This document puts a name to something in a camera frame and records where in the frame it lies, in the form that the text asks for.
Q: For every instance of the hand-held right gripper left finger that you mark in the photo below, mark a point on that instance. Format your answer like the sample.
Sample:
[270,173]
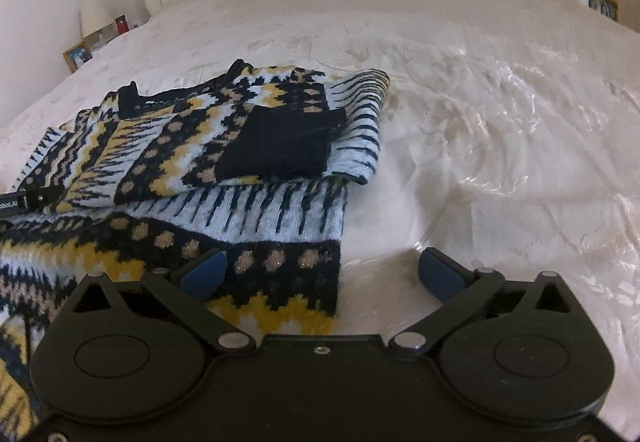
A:
[205,273]

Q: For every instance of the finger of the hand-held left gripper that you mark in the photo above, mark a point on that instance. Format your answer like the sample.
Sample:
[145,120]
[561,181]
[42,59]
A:
[35,200]

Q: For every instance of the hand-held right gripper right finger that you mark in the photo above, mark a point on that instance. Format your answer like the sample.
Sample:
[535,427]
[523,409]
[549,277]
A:
[440,278]

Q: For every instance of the patterned knit sweater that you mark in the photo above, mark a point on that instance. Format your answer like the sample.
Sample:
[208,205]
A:
[280,217]

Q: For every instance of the white floral bedspread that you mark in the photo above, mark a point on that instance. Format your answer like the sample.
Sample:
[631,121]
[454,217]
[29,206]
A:
[500,121]

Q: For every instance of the red bottle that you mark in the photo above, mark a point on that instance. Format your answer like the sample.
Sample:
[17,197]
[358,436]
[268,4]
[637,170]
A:
[121,25]

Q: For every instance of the wooden photo frame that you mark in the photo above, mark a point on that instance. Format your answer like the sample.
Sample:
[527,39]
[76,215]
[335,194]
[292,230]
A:
[77,55]

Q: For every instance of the gold photo frame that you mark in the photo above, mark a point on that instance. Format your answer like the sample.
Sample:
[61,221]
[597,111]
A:
[603,6]

